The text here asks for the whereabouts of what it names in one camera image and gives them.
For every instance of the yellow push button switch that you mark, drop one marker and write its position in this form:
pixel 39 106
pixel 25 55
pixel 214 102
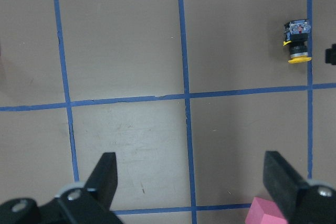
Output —
pixel 296 34

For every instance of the pink cube front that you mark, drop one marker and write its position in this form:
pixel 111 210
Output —
pixel 264 211

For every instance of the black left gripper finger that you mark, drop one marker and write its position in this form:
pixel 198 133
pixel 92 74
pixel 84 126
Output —
pixel 330 55
pixel 103 181
pixel 284 184

